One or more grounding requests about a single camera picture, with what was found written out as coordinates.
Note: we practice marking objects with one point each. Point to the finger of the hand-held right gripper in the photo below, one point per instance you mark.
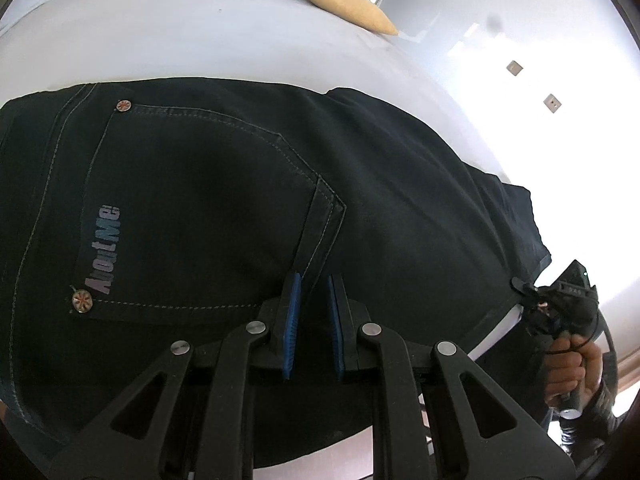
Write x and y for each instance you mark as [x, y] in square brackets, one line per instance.
[522, 287]

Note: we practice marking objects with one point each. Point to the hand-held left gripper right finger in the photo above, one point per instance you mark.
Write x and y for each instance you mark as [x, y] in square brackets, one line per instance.
[334, 325]

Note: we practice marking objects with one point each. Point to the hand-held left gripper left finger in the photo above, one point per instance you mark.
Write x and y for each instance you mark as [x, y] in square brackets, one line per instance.
[292, 325]

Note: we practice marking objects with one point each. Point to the black denim pants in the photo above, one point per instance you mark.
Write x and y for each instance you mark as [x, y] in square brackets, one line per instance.
[225, 185]

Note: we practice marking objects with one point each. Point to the person's right forearm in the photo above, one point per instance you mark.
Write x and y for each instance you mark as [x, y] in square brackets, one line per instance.
[600, 420]

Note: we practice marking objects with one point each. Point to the person's right hand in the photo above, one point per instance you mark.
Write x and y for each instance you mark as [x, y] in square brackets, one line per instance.
[590, 365]

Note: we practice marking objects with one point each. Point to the bed with white sheet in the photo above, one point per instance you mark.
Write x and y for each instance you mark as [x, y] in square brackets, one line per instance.
[200, 35]

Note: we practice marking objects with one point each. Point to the yellow pillow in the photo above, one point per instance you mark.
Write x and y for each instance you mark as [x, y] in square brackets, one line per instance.
[345, 5]

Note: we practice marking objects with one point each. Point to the square wall socket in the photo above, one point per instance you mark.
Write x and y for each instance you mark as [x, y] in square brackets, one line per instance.
[552, 103]
[514, 66]

